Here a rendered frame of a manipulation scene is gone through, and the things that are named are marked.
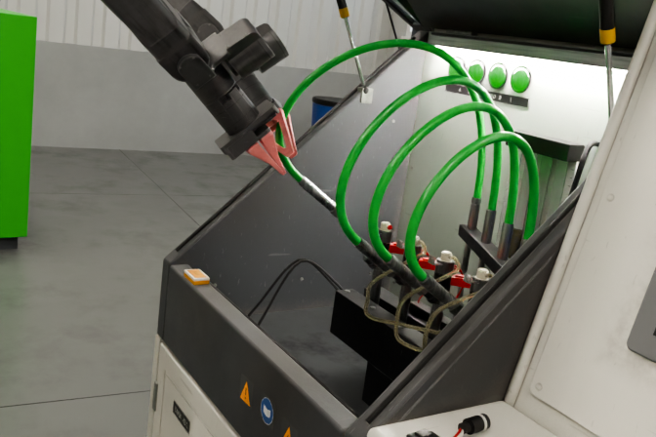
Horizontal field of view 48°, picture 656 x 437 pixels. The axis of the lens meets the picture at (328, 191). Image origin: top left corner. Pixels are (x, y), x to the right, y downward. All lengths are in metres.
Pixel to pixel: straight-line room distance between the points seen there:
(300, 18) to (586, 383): 7.43
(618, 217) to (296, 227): 0.76
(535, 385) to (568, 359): 0.06
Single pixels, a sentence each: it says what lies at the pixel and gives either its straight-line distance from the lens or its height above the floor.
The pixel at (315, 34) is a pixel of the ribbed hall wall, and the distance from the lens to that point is 8.32.
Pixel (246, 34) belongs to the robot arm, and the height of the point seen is 1.40.
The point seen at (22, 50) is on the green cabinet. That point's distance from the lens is 4.28.
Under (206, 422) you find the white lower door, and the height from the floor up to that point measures 0.75.
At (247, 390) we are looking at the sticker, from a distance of 1.16.
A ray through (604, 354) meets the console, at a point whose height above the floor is 1.09.
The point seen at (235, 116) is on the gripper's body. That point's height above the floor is 1.28.
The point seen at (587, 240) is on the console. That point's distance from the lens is 0.98.
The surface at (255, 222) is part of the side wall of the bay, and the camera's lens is 1.49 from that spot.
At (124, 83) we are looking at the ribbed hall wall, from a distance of 7.63.
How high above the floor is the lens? 1.42
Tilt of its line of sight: 12 degrees down
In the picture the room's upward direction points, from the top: 8 degrees clockwise
